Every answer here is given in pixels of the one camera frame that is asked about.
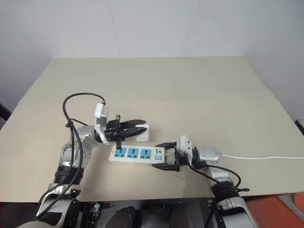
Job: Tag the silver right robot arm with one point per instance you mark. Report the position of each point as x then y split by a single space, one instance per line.
218 175

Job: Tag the black mechanism with blue part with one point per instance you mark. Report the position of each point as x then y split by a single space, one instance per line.
95 210

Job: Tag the black object at table side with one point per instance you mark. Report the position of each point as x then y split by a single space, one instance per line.
300 127

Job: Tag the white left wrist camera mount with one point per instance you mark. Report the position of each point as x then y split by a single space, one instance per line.
101 118

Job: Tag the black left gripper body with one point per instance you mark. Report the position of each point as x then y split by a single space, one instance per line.
113 133

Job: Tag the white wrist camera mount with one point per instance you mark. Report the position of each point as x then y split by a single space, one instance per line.
184 145
101 118

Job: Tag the dark rounded shape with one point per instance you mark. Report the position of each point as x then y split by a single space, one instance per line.
128 216

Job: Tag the dark brown furniture edge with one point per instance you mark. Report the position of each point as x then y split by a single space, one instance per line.
3 112

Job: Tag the white charger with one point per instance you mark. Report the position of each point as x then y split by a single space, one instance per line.
144 136

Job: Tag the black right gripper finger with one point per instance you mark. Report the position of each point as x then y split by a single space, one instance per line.
166 167
166 144

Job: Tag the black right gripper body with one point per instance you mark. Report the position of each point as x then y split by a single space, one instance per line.
178 158

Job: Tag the orange floor mat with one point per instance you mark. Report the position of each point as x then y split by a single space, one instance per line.
268 209

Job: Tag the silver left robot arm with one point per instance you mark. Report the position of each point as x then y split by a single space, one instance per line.
71 156

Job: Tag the white power strip blue sockets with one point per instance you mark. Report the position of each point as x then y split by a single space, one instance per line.
135 154

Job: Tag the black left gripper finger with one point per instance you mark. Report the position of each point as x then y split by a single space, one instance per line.
134 122
134 132

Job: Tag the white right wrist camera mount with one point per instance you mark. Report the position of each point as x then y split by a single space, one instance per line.
184 145

